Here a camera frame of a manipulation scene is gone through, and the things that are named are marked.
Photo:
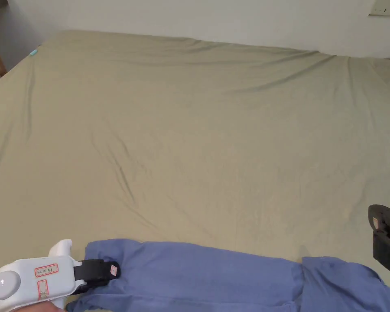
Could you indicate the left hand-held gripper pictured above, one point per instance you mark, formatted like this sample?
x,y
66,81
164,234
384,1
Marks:
x,y
26,279

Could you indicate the blue garment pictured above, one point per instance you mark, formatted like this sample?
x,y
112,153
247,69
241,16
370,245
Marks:
x,y
214,279

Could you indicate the white wall socket plate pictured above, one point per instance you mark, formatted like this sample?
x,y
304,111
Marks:
x,y
386,8

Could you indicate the bed with beige sheet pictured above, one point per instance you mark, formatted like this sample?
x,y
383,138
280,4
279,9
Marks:
x,y
195,146

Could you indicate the person's left hand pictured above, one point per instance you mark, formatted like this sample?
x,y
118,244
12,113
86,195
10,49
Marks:
x,y
40,307

